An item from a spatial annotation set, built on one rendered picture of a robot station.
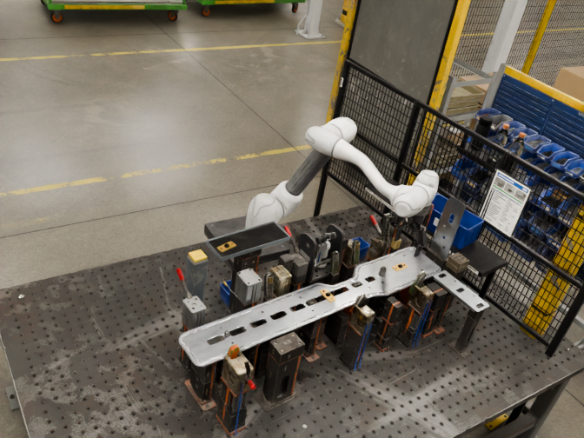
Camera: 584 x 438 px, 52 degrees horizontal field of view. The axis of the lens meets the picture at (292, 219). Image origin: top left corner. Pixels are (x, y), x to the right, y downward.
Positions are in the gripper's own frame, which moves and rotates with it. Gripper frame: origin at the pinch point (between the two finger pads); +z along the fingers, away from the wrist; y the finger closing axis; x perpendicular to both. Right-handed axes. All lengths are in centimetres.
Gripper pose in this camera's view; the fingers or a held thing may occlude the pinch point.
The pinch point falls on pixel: (407, 246)
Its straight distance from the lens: 292.0
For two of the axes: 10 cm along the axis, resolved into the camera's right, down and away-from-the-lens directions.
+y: 5.8, 5.3, -6.2
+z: -1.5, 8.2, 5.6
